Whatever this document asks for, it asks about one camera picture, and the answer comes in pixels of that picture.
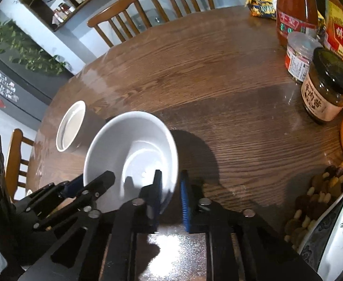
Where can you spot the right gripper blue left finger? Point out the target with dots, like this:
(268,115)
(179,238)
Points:
(154,200)

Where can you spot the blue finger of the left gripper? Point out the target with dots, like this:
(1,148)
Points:
(72,188)
(89,194)

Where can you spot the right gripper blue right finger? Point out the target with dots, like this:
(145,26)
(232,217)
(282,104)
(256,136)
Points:
(189,194)

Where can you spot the white ceramic ramekin cup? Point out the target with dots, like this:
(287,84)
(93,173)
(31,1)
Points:
(77,129)

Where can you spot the large white bowl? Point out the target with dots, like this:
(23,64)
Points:
(133,146)

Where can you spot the wooden chair at left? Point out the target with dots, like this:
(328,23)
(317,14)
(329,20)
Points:
(14,161)

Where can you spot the grey refrigerator with magnets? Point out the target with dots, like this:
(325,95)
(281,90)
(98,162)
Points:
(25,95)

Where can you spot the wooden bead trivet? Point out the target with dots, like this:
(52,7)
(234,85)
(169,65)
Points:
(325,188)

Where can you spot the white decorated dish on trivet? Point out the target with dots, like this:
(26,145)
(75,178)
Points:
(322,247)

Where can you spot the hanging green vine plant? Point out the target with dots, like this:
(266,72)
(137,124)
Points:
(25,51)

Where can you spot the brown sauce glass jar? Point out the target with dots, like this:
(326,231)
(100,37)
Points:
(322,89)

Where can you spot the small clear plastic jar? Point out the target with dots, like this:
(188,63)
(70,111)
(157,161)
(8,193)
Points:
(300,48)

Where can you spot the wooden chair back left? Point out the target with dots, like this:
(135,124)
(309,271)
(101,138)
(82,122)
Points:
(120,21)

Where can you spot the yellow snack packet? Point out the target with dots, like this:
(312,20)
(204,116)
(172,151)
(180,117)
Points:
(262,8)

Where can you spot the red sauce bottle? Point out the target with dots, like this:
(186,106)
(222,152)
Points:
(296,15)

